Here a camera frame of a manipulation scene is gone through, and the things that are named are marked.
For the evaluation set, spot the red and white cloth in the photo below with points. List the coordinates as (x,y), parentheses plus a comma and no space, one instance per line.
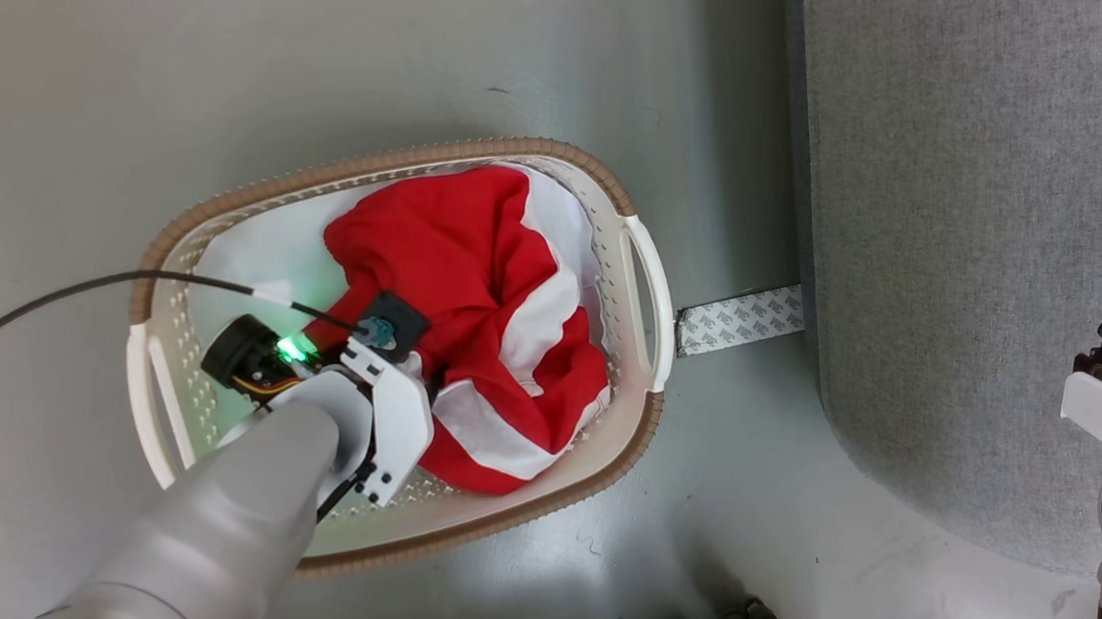
(459,246)

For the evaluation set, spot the patterned white tape strip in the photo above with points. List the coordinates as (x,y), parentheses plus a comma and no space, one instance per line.
(742,319)

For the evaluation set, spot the white laundry basket brown rim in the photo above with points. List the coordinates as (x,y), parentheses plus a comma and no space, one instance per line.
(645,258)

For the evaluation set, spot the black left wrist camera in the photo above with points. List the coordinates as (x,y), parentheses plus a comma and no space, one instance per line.
(397,322)

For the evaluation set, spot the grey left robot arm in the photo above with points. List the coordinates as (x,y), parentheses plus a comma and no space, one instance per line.
(212,528)

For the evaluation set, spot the grey fabric sofa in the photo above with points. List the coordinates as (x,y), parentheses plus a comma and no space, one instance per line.
(957,239)

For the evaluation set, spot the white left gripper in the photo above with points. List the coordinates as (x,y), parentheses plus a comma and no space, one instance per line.
(400,425)

